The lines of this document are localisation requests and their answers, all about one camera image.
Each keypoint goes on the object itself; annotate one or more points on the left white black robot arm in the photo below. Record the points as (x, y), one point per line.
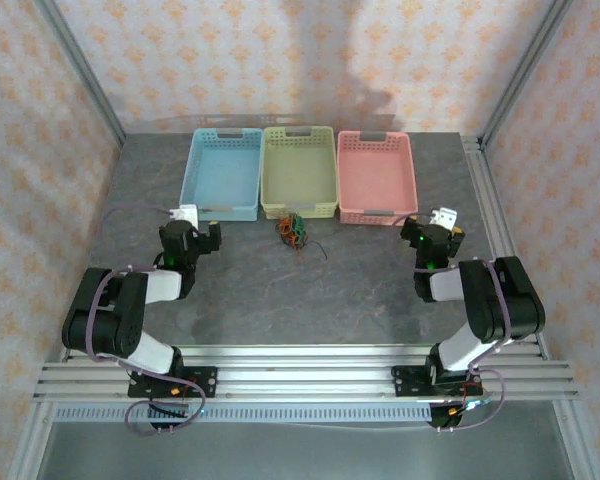
(110, 320)

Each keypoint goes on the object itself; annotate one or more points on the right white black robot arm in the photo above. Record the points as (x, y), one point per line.
(505, 300)

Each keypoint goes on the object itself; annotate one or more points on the blue plastic basket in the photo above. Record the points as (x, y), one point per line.
(220, 170)

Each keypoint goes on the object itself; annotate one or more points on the pink plastic basket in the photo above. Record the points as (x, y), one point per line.
(375, 172)

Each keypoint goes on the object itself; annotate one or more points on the green plastic basket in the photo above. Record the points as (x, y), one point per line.
(297, 170)

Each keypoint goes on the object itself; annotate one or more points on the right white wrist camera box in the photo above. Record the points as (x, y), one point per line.
(445, 217)

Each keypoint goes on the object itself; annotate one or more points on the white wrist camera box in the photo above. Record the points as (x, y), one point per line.
(187, 214)
(445, 217)

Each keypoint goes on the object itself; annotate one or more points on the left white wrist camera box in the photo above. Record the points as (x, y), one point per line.
(187, 214)

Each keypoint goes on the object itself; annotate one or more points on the aluminium side rail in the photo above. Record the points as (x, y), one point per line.
(495, 225)

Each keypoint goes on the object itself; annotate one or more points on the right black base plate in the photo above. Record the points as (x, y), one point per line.
(405, 382)

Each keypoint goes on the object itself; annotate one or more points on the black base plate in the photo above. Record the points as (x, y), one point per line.
(207, 382)
(405, 382)

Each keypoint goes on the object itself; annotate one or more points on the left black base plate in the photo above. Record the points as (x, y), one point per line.
(207, 382)

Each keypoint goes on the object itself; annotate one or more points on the aluminium mounting rail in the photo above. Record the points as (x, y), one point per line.
(305, 370)

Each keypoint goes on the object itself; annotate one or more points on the aluminium frame post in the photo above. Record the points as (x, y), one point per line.
(85, 75)
(525, 75)

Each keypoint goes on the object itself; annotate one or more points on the aluminium frame leg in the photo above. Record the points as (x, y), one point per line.
(25, 465)
(577, 450)

